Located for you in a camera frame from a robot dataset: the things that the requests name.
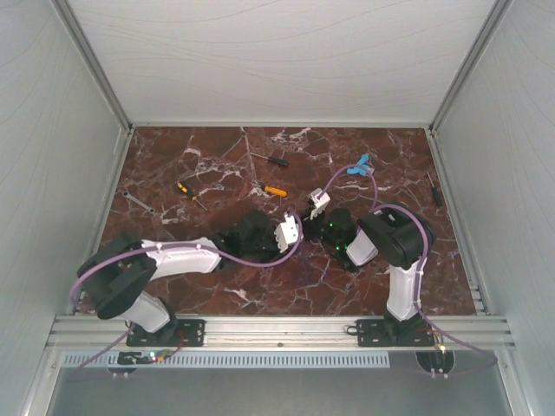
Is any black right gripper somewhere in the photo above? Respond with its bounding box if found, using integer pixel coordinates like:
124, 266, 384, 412
294, 205, 340, 250

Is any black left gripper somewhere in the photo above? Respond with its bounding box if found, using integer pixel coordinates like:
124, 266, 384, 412
243, 225, 293, 270

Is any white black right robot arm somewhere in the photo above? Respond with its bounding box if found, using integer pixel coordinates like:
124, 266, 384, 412
301, 202, 435, 345

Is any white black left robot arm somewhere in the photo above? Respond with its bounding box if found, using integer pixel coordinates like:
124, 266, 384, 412
77, 211, 288, 345

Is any blue plastic connector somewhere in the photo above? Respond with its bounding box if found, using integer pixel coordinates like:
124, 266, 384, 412
346, 153, 375, 177

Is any black yellow screwdriver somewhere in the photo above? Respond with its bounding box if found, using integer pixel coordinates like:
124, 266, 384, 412
177, 181, 208, 211

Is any small black screwdriver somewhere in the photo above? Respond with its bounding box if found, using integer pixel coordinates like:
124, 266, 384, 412
427, 172, 444, 207

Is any silver wrench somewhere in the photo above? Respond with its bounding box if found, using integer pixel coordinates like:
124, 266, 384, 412
122, 192, 155, 213

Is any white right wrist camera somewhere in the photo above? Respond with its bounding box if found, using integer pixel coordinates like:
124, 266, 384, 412
309, 188, 330, 220

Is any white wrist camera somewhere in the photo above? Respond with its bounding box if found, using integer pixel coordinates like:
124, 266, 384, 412
309, 188, 330, 220
274, 212, 302, 254

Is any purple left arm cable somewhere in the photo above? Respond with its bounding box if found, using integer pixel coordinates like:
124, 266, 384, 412
64, 210, 304, 385

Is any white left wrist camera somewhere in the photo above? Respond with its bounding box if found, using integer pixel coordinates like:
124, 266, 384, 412
274, 212, 302, 254

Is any yellow handled screwdriver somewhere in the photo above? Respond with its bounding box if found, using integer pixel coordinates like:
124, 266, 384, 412
257, 185, 288, 198

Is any black handled screwdriver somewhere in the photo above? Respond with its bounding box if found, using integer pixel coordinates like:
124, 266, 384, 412
251, 153, 289, 167

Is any black left mount plate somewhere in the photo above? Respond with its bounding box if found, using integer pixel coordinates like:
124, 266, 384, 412
126, 318, 206, 348

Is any black mount plate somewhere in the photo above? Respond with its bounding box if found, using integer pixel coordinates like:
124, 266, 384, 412
345, 319, 415, 348
126, 318, 206, 348

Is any black right mount plate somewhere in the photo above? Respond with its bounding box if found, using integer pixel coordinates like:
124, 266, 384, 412
345, 319, 415, 348

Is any grey slotted cable duct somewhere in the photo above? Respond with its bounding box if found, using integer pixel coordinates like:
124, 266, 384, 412
62, 350, 390, 369

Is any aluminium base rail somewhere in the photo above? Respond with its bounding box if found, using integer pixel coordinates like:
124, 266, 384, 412
46, 315, 515, 351

